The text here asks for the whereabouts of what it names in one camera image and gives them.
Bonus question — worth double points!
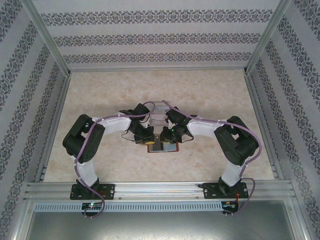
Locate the brown leather card holder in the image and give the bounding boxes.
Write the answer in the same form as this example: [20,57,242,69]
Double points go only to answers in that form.
[146,134,181,154]

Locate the black card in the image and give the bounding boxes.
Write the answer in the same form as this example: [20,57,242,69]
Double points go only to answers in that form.
[152,135,163,152]

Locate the clear acrylic card stand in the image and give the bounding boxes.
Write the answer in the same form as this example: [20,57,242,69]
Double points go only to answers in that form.
[149,99,171,129]

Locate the green circuit board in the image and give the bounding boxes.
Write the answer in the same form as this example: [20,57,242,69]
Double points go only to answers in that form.
[222,201,240,210]
[81,202,103,210]

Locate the grey metal panel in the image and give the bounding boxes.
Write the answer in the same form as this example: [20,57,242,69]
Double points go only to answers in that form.
[23,212,298,240]

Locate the purple cable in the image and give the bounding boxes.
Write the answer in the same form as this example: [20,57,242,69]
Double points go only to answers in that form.
[73,100,158,220]
[161,99,264,219]

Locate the long aluminium mounting rail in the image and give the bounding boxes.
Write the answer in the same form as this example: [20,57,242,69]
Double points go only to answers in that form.
[23,181,294,201]

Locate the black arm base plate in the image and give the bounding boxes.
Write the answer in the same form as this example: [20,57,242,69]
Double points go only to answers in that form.
[202,182,250,200]
[71,183,116,201]

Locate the grey slotted cable duct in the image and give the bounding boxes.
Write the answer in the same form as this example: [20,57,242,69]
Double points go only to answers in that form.
[33,201,224,212]

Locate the aluminium side rail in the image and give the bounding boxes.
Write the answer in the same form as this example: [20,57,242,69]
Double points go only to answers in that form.
[34,73,73,183]
[243,72,286,181]

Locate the aluminium frame post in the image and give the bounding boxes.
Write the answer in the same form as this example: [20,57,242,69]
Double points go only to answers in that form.
[21,0,73,77]
[242,0,294,76]

